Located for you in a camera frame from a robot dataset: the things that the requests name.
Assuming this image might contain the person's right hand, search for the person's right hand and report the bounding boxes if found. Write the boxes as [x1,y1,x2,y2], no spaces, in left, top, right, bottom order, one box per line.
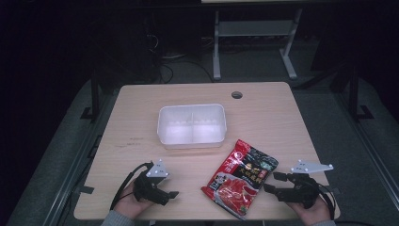
[286,195,332,226]

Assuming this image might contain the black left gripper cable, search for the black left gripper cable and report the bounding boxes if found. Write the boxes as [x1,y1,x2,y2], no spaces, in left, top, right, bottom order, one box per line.
[109,161,155,211]

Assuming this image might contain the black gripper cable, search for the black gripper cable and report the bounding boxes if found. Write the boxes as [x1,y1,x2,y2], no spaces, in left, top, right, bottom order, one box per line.
[109,161,155,211]
[315,184,337,221]

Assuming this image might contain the person's left hand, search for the person's left hand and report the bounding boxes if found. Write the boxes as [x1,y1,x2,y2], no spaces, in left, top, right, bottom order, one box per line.
[113,181,155,219]

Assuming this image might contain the black floor cables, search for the black floor cables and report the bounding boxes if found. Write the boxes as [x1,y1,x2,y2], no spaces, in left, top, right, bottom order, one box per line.
[146,33,215,85]

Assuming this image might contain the red and black food packet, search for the red and black food packet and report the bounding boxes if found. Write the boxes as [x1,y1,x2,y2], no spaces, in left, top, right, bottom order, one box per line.
[200,138,279,221]

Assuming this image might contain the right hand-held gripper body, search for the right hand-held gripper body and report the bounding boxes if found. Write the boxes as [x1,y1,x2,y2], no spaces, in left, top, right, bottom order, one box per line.
[277,159,335,210]

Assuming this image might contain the black table edge bracket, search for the black table edge bracket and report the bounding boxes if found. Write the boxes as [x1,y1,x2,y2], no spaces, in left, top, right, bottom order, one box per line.
[73,185,95,195]

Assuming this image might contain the white plastic divided container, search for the white plastic divided container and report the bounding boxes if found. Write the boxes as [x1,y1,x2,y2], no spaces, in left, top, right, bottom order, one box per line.
[156,104,228,150]

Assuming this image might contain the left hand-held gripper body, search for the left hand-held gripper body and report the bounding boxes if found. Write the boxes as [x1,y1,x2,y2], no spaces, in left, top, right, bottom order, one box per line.
[133,158,170,207]

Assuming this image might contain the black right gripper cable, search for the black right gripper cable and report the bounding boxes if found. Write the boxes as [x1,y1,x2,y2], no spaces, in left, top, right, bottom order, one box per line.
[315,184,337,221]

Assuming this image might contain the white metal desk frame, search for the white metal desk frame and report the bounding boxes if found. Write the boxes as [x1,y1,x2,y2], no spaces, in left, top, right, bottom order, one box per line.
[212,8,304,81]

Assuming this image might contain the black metal stand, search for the black metal stand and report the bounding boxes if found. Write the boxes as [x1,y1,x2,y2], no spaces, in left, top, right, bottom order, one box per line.
[79,71,102,123]
[347,64,375,121]

